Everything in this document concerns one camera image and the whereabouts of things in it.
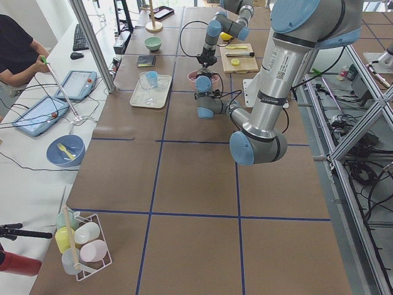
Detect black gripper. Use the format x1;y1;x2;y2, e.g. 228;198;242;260
196;48;217;66

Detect steel ice scoop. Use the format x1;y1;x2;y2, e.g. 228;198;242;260
196;68;213;79

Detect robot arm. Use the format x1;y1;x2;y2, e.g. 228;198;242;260
195;0;363;165
196;1;254;68

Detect pink bowl of ice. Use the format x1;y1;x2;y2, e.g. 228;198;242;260
187;71;221;92

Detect blue plastic cup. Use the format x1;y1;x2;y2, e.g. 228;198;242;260
146;71;158;89

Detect wooden cup stand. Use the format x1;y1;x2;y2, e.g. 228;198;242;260
145;0;163;33

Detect yellow plastic knife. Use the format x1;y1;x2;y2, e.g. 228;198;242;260
223;45;248;50

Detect yellow lemon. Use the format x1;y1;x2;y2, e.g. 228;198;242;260
219;32;233;42

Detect half lemon slice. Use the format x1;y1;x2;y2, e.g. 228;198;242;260
230;58;241;66

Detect wooden cutting board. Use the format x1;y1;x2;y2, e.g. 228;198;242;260
220;43;259;73

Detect steel cylinder muddler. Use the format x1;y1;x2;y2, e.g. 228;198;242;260
225;52;255;58

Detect green ceramic bowl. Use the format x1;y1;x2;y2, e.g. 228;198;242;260
144;36;162;52

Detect clear wine glass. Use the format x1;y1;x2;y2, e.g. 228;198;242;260
139;72;155;106

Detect cream bear tray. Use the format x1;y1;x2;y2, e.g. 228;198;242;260
130;74;173;109

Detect black keyboard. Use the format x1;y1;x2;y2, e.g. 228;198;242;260
72;24;89;52

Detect far teach pendant tablet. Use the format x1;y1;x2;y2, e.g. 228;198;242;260
61;70;97;101

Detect teach pendant tablet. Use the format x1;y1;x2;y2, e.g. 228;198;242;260
61;70;97;101
12;96;69;137

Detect black computer mouse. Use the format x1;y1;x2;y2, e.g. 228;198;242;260
70;52;84;60

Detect blue bowl with fork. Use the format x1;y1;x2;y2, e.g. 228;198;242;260
46;134;85;168

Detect near teach pendant tablet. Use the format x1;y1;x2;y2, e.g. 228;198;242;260
12;96;69;137

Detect person in black shirt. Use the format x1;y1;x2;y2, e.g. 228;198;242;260
1;14;49;87

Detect black tripod legs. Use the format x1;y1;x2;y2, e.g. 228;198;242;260
1;223;53;241

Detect red bottle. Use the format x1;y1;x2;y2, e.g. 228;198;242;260
1;251;42;277

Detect aluminium frame post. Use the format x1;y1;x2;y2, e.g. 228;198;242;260
69;0;115;93

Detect white wire cup rack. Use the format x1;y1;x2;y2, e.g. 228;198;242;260
55;206;112;281

